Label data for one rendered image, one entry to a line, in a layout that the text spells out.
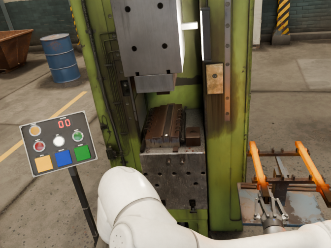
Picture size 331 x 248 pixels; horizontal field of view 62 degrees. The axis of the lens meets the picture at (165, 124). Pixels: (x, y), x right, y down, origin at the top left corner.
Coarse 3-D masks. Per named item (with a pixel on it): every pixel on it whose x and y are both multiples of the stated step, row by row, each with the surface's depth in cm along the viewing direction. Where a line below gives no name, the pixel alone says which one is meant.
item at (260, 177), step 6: (252, 144) 148; (252, 150) 144; (252, 156) 142; (258, 156) 139; (258, 162) 135; (258, 168) 131; (258, 174) 127; (258, 180) 125; (264, 180) 124; (258, 186) 122; (264, 186) 119; (264, 192) 116; (264, 198) 116
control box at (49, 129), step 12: (48, 120) 146; (60, 120) 147; (72, 120) 149; (84, 120) 150; (24, 132) 143; (48, 132) 146; (60, 132) 147; (72, 132) 148; (84, 132) 150; (24, 144) 143; (48, 144) 145; (72, 144) 148; (84, 144) 150; (36, 156) 144; (72, 156) 148; (96, 156) 151; (36, 168) 143; (60, 168) 146
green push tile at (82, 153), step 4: (76, 148) 148; (80, 148) 148; (84, 148) 149; (88, 148) 149; (76, 152) 148; (80, 152) 148; (84, 152) 149; (88, 152) 149; (76, 156) 148; (80, 156) 148; (84, 156) 148; (88, 156) 149; (80, 160) 148
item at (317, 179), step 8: (296, 144) 145; (304, 152) 138; (304, 160) 134; (312, 168) 127; (312, 176) 125; (320, 176) 122; (320, 184) 117; (328, 184) 117; (320, 192) 116; (328, 192) 113; (328, 200) 109
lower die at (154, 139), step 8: (168, 104) 192; (176, 104) 192; (160, 112) 185; (176, 112) 182; (160, 120) 175; (152, 128) 169; (160, 128) 166; (176, 128) 164; (152, 136) 159; (160, 136) 158; (168, 136) 157; (176, 136) 157; (152, 144) 161; (160, 144) 160; (168, 144) 160; (176, 144) 159
